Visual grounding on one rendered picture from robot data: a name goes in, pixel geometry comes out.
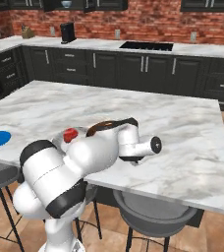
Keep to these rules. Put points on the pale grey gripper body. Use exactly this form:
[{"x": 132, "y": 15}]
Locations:
[{"x": 137, "y": 161}]

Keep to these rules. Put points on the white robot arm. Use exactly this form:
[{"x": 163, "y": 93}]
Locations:
[{"x": 51, "y": 170}]

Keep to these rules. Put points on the red cooked food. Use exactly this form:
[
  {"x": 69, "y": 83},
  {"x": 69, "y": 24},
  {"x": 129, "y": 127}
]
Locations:
[{"x": 70, "y": 134}]

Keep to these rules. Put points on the blue and white bowl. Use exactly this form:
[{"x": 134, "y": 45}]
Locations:
[{"x": 66, "y": 4}]

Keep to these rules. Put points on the dark lower cupboard run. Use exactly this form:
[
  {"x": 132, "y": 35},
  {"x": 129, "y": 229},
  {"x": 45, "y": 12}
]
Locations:
[{"x": 130, "y": 72}]

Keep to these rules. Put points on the dark cupboard run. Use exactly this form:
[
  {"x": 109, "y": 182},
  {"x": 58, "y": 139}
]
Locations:
[
  {"x": 130, "y": 72},
  {"x": 107, "y": 4}
]

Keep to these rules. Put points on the black sink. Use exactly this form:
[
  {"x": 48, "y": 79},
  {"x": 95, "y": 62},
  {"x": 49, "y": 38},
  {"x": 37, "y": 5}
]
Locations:
[{"x": 146, "y": 46}]

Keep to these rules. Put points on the black coffee machine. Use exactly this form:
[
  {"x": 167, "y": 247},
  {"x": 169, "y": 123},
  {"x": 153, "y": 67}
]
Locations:
[{"x": 67, "y": 32}]

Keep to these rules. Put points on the dark upper cupboard run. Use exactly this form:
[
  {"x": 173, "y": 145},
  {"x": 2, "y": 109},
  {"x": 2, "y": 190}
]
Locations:
[{"x": 107, "y": 4}]

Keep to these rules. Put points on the wooden knife block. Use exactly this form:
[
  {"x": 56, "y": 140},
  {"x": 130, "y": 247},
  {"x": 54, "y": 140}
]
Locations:
[{"x": 27, "y": 32}]

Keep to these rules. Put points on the grey wall socket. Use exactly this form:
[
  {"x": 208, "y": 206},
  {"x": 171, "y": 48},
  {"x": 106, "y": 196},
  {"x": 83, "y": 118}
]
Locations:
[
  {"x": 52, "y": 31},
  {"x": 117, "y": 33},
  {"x": 193, "y": 36}
]

